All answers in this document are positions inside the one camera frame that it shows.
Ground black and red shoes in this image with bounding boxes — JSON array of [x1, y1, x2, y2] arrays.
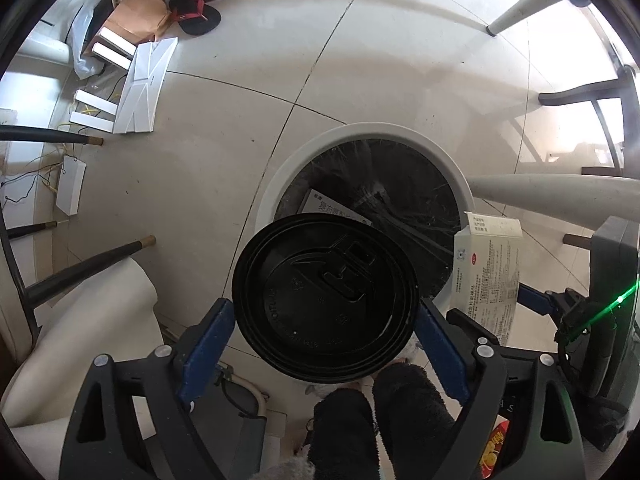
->
[[169, 0, 222, 36]]

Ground red and yellow snack packet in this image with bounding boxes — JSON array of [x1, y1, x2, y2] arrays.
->
[[477, 419, 512, 480]]

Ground fluffy grey slipper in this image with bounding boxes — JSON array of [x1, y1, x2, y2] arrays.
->
[[397, 337, 423, 367]]

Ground white flat printed box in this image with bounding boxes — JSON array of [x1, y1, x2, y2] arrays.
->
[[300, 189, 375, 227]]

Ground white flat device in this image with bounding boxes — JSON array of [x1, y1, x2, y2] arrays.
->
[[56, 155, 87, 216]]

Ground brown cardboard box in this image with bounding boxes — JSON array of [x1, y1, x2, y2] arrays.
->
[[102, 0, 173, 44]]

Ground white foam strip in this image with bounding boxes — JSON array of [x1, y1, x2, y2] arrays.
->
[[70, 112, 116, 131], [75, 90, 118, 116]]

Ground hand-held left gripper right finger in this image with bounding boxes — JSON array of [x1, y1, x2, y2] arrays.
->
[[415, 298, 601, 480]]

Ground black bin liner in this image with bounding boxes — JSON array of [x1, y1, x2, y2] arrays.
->
[[276, 141, 463, 302]]

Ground white plastic bag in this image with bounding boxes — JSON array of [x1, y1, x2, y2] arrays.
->
[[67, 0, 118, 79]]

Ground white printed medicine box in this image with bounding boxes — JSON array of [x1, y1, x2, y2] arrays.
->
[[452, 211, 523, 346]]

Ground white round trash bin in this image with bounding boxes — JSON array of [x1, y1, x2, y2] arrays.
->
[[256, 122, 475, 306]]

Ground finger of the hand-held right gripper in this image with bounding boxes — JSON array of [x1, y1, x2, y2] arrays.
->
[[517, 282, 554, 314]]

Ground white table leg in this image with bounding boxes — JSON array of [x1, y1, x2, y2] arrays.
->
[[467, 172, 640, 223], [487, 0, 585, 37], [12, 37, 71, 66]]

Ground dark wooden chair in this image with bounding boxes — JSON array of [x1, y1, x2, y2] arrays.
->
[[537, 62, 640, 248]]

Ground white foam block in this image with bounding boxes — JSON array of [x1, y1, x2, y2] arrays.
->
[[99, 26, 137, 58], [92, 42, 132, 68]]

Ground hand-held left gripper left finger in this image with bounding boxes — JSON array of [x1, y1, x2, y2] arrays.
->
[[59, 298, 236, 480]]

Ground white flattened cardboard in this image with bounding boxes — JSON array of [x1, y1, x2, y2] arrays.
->
[[112, 37, 179, 135]]

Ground grey chair with black legs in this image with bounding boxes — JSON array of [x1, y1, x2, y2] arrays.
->
[[0, 124, 166, 431]]

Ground black plastic cup lid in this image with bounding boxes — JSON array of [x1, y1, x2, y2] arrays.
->
[[231, 213, 420, 384]]

